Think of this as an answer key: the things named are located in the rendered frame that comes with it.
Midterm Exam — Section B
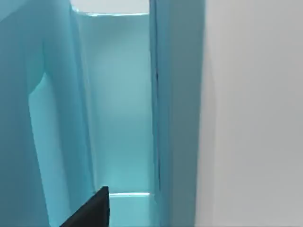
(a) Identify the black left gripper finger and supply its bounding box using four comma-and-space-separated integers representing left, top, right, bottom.
59, 186, 111, 227

